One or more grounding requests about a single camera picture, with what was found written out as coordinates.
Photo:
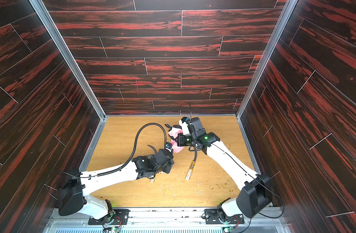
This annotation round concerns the small sickle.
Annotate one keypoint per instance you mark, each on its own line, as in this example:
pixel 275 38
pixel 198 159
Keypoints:
pixel 191 167
pixel 154 150

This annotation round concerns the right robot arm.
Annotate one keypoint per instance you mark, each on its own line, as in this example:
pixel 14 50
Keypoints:
pixel 255 189

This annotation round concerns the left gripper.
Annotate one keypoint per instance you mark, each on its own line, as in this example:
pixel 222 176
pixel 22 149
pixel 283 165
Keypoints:
pixel 170 166

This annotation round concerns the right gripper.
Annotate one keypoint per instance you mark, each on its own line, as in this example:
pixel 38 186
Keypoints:
pixel 179 139

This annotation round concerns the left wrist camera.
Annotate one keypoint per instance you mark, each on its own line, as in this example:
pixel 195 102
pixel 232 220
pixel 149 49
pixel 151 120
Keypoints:
pixel 168 146

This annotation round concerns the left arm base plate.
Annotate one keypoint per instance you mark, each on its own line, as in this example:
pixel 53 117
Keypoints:
pixel 118 217

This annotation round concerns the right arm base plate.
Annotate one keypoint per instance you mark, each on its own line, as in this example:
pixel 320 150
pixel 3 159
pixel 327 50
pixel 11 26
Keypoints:
pixel 216 216

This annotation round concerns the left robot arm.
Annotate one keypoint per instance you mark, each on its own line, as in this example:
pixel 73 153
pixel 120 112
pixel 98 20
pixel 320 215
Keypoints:
pixel 75 195

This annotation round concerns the aluminium front rail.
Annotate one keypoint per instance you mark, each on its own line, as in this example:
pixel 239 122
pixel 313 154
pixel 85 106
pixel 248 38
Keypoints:
pixel 171 220

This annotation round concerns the pink rag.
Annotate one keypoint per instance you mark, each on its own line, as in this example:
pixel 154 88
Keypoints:
pixel 174 132

